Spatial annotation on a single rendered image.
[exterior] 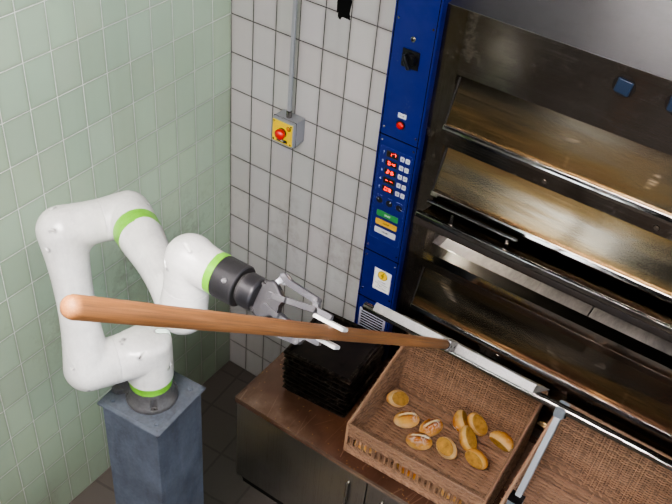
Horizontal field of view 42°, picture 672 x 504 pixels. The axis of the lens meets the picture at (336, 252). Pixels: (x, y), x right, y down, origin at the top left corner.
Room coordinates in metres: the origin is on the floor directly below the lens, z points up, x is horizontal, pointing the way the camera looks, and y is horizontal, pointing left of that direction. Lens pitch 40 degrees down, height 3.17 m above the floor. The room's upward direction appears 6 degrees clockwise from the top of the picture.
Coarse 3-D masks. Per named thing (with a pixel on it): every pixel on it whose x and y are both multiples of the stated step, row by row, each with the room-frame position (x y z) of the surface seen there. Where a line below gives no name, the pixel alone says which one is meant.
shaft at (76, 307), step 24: (72, 312) 0.70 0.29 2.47; (96, 312) 0.72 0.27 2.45; (120, 312) 0.75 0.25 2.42; (144, 312) 0.79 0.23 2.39; (168, 312) 0.83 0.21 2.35; (192, 312) 0.87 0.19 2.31; (216, 312) 0.92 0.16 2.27; (288, 336) 1.08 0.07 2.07; (312, 336) 1.15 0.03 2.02; (336, 336) 1.22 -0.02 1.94; (360, 336) 1.31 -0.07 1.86; (384, 336) 1.43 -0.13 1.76; (408, 336) 1.56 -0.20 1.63
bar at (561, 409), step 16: (368, 304) 2.16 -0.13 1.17; (384, 320) 2.11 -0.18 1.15; (448, 352) 1.99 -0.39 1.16; (480, 368) 1.93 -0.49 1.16; (512, 384) 1.87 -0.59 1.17; (544, 400) 1.82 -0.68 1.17; (560, 400) 1.82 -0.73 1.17; (560, 416) 1.78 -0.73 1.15; (576, 416) 1.77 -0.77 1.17; (608, 432) 1.72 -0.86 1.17; (544, 448) 1.72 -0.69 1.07; (640, 448) 1.67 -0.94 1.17; (528, 480) 1.65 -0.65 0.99; (512, 496) 1.61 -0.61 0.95
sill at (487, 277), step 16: (432, 256) 2.45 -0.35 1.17; (448, 256) 2.45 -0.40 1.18; (464, 272) 2.38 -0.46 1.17; (480, 272) 2.38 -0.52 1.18; (496, 288) 2.32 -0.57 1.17; (512, 288) 2.31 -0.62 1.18; (528, 304) 2.25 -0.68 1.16; (544, 304) 2.24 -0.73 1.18; (560, 304) 2.25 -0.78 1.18; (560, 320) 2.19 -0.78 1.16; (576, 320) 2.18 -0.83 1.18; (592, 320) 2.19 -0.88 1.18; (592, 336) 2.13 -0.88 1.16; (608, 336) 2.12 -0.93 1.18; (624, 336) 2.13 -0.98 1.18; (624, 352) 2.08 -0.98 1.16; (640, 352) 2.06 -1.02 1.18; (656, 352) 2.07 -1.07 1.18; (656, 368) 2.02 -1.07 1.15
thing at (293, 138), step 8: (280, 112) 2.77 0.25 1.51; (272, 120) 2.74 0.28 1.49; (280, 120) 2.72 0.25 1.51; (288, 120) 2.72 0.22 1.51; (296, 120) 2.72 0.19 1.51; (304, 120) 2.74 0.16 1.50; (272, 128) 2.74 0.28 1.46; (280, 128) 2.71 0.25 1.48; (296, 128) 2.70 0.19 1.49; (304, 128) 2.75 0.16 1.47; (272, 136) 2.73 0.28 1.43; (288, 136) 2.70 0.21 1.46; (296, 136) 2.70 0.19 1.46; (288, 144) 2.69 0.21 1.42; (296, 144) 2.71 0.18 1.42
